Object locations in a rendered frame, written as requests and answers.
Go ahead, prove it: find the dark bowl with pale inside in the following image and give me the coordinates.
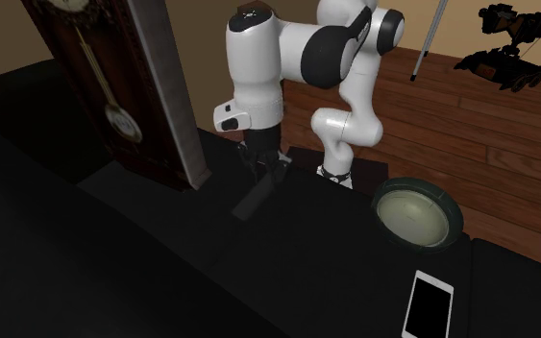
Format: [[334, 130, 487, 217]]
[[370, 177, 465, 255]]

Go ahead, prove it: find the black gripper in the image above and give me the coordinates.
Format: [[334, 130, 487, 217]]
[[237, 124, 293, 184]]

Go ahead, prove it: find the white thin pole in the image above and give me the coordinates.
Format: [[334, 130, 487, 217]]
[[409, 0, 451, 83]]

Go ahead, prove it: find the black toy vehicle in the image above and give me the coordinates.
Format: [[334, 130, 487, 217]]
[[453, 3, 541, 94]]

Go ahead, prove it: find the white phone with black screen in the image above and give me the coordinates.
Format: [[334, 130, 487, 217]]
[[400, 269, 455, 338]]

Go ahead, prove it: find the dark grey oblong remote control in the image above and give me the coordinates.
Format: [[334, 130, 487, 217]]
[[230, 174, 277, 222]]

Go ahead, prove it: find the dark wood grandfather clock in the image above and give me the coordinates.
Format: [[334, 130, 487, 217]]
[[20, 0, 213, 193]]

